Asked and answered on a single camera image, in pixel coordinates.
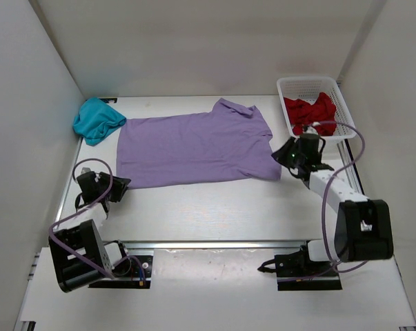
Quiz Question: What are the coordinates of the teal t-shirt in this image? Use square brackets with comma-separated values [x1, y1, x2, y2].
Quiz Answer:
[72, 98, 127, 146]

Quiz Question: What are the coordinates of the lavender t-shirt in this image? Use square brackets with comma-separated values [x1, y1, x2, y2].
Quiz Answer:
[116, 98, 281, 189]

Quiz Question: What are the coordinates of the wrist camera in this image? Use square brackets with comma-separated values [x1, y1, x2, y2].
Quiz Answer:
[80, 167, 91, 174]
[302, 122, 321, 135]

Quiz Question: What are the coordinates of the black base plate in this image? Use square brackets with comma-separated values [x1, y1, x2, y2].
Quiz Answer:
[88, 254, 153, 290]
[275, 251, 342, 291]

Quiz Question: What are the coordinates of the red garment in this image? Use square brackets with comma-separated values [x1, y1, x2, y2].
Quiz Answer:
[284, 92, 337, 135]

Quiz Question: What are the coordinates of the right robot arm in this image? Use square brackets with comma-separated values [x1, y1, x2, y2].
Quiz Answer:
[272, 133, 394, 281]

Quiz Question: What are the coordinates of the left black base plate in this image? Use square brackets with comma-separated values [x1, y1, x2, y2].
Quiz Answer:
[88, 254, 153, 290]

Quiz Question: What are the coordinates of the white plastic basket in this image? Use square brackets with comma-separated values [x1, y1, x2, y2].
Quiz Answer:
[276, 76, 356, 145]

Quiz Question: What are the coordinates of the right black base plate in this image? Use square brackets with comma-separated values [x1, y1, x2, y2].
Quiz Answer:
[275, 251, 342, 291]

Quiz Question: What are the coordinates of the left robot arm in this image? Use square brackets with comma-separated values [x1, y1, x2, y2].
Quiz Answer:
[48, 168, 132, 293]

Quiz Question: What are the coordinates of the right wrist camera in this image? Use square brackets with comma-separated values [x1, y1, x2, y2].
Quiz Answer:
[302, 122, 321, 135]

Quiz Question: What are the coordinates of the black label sticker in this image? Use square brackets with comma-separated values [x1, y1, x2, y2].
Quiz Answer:
[101, 98, 118, 103]

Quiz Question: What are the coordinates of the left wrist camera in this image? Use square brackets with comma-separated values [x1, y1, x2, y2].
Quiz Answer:
[80, 167, 91, 174]

